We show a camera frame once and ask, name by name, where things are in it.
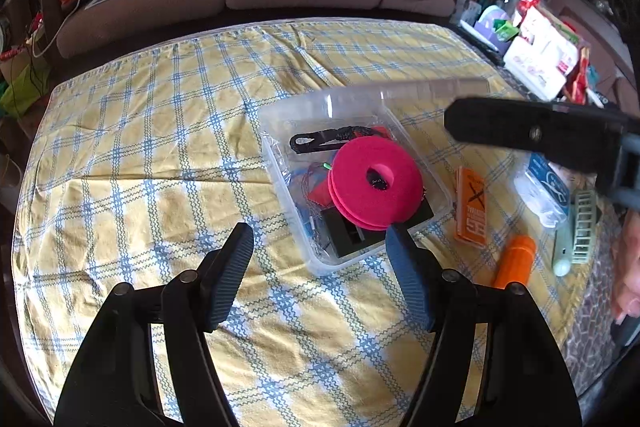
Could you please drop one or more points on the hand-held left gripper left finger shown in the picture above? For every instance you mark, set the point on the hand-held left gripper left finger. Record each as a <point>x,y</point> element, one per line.
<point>227,277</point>

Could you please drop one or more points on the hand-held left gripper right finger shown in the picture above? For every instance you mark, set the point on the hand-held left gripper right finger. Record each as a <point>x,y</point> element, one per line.
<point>412,277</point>

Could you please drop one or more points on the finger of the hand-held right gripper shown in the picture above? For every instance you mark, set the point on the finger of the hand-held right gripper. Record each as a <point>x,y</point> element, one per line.
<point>500,124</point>

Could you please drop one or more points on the black folding knife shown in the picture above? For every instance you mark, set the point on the black folding knife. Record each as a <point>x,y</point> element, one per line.
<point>345,232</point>

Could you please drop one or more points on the pink spool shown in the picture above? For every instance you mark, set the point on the pink spool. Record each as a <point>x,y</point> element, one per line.
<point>360,187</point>

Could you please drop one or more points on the black and red small tool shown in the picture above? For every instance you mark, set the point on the black and red small tool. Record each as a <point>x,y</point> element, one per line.
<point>310,139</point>

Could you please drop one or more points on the clear plastic box with lid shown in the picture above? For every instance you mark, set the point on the clear plastic box with lid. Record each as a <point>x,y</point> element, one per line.
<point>300,117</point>

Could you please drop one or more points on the person's right hand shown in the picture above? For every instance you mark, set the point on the person's right hand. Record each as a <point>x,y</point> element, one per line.
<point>627,272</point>

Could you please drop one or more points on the white tissue pack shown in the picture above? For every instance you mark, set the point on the white tissue pack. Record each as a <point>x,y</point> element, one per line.
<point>545,32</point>
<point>532,67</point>

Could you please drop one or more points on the green mini fan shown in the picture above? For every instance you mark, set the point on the green mini fan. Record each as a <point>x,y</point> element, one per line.
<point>582,227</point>

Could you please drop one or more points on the clear case with blue label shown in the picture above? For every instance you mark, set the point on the clear case with blue label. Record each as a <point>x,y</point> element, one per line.
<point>540,197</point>

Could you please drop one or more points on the orange card packet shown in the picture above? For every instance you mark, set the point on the orange card packet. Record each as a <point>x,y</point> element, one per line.
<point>470,207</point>

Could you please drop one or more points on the green packet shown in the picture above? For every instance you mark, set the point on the green packet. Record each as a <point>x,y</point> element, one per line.
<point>506,31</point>

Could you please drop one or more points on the red snack packet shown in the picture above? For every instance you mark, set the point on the red snack packet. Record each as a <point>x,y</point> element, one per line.
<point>580,74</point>

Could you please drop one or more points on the orange cylinder case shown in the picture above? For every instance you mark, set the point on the orange cylinder case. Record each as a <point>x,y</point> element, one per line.
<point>515,262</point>

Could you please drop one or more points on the yellow checked tablecloth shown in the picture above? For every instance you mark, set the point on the yellow checked tablecloth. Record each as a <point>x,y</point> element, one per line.
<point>150,132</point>

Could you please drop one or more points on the green bag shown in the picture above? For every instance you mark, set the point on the green bag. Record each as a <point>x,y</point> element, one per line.
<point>22,92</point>

